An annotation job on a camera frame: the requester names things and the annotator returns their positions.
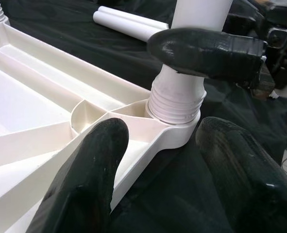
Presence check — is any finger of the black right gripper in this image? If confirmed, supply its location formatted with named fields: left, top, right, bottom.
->
left=224, top=11, right=267, bottom=37
left=147, top=28, right=265, bottom=80

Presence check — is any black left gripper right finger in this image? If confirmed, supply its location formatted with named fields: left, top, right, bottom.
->
left=195, top=116, right=287, bottom=233

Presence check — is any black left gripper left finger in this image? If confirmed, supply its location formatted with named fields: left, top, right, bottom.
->
left=29, top=116, right=130, bottom=233

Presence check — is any white plastic table top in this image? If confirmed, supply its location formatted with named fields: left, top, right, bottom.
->
left=0, top=20, right=202, bottom=233

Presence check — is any black cloth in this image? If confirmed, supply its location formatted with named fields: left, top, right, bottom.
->
left=0, top=0, right=287, bottom=233

